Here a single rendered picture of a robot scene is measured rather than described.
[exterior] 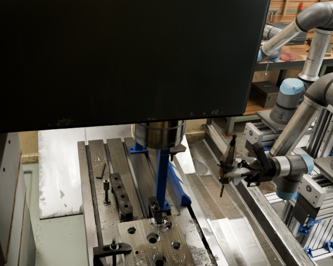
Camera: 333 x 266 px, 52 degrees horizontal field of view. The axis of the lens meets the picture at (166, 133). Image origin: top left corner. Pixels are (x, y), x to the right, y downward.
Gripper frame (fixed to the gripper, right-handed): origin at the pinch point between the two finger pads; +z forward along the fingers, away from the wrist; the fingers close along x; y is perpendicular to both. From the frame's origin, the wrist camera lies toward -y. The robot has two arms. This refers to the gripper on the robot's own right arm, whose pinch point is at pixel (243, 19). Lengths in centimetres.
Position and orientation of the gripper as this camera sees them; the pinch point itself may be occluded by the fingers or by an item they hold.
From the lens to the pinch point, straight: 238.1
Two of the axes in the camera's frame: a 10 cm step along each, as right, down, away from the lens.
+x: 8.2, -3.6, 4.4
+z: -5.7, -4.8, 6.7
